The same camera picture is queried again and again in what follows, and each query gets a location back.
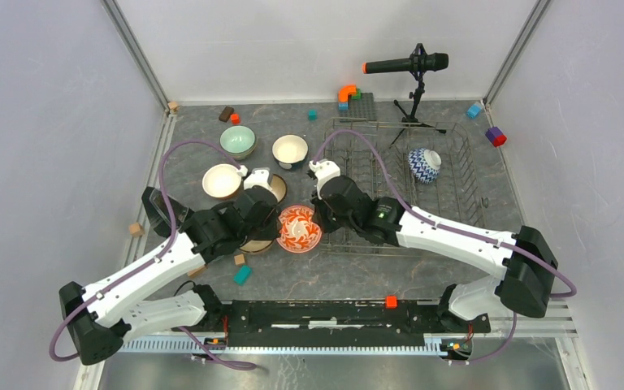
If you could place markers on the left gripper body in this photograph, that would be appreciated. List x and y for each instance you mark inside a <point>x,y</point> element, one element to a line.
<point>268,230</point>

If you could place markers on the dark brown patterned bowl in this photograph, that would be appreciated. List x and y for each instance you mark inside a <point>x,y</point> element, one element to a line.
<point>278,187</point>

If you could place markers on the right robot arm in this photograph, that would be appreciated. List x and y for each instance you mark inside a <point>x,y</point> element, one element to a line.
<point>519,265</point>

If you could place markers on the orange curved block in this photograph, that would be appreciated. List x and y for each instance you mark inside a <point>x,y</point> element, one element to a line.
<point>346,92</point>

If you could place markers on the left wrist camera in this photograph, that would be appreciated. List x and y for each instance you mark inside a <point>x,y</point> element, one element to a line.
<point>258,177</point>

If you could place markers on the red and white bowl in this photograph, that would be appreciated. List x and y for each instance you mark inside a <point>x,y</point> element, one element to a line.
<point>299,234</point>

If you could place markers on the small orange cube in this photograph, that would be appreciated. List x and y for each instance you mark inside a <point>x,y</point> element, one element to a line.
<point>391,302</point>

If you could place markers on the pink speckled bowl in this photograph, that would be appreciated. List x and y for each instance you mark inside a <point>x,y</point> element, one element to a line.
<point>256,246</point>

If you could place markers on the black microphone tripod stand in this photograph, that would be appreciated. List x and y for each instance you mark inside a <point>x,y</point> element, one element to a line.
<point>410,119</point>

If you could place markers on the purple and red block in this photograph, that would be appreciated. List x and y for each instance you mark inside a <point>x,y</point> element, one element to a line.
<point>495,136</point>

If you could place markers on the black microphone orange tip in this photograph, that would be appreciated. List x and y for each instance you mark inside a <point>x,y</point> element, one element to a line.
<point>414,64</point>

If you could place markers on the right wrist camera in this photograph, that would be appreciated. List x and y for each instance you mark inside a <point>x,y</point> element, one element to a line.
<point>323,171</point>

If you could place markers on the grey building block baseplate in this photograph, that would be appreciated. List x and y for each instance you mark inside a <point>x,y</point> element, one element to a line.
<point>362,109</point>

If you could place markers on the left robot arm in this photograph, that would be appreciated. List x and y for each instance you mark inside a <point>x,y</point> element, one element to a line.
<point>100,317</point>

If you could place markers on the orange bowl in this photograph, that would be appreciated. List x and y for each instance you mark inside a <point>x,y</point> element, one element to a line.
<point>221,181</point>

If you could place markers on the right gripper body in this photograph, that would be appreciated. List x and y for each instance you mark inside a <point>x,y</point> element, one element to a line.
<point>327,219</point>

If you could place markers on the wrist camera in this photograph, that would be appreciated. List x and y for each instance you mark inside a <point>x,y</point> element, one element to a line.
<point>258,177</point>
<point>323,171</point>

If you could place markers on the green block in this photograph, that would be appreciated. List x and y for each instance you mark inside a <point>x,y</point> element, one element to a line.
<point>356,95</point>

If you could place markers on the teal and white bowl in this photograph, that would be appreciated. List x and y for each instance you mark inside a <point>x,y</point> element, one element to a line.
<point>290,151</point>

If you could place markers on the teal block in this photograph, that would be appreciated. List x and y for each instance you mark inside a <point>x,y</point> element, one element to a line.
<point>242,275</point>

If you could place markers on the black clear-top box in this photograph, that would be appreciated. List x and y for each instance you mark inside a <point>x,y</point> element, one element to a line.
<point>157,212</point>

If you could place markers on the tan wooden brick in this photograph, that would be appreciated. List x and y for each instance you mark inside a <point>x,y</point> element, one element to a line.
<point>196,272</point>

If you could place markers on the grey wire dish rack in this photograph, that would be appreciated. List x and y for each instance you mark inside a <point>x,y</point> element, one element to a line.
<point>371,151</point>

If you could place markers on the wooden cube at wall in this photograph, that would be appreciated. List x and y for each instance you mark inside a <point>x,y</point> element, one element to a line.
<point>136,230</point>

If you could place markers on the brown block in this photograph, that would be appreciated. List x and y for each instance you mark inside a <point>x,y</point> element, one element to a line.
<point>226,114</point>

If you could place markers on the light blue block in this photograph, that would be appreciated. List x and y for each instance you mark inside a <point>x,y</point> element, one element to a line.
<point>474,110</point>

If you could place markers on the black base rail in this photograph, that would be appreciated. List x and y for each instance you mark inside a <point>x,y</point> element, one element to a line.
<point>336,324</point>

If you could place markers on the blue zigzag pattern bowl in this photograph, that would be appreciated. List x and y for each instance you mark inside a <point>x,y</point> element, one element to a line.
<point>424,164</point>

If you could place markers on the mint green flower bowl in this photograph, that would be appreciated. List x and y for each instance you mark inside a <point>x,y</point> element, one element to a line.
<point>238,141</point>

